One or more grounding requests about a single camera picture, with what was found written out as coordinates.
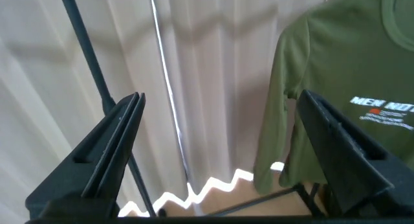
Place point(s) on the green printed shirt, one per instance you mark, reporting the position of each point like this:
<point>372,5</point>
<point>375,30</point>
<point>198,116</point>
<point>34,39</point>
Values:
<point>339,55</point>

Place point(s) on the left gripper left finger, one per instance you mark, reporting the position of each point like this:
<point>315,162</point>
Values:
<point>97,165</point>

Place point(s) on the black clothes rack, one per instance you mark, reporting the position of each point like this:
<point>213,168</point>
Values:
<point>84,39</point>

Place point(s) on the beige curtain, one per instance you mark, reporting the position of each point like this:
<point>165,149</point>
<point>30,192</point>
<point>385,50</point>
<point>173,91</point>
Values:
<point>220,72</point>

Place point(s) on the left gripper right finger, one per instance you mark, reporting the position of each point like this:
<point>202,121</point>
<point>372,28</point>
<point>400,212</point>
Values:
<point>352,172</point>

